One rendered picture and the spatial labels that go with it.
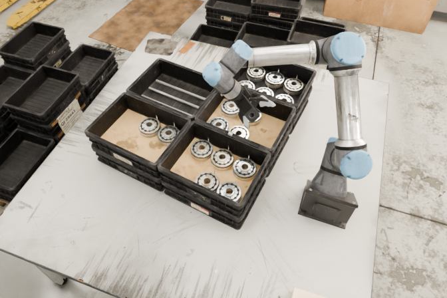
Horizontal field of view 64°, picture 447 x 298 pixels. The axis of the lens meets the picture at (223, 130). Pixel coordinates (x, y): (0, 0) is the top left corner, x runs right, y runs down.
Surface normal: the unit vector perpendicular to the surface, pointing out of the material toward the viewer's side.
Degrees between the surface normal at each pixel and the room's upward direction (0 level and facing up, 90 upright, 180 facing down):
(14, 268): 0
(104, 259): 0
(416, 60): 0
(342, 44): 41
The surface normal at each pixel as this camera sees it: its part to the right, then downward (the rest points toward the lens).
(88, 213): 0.00, -0.64
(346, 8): -0.31, 0.50
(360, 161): 0.06, 0.28
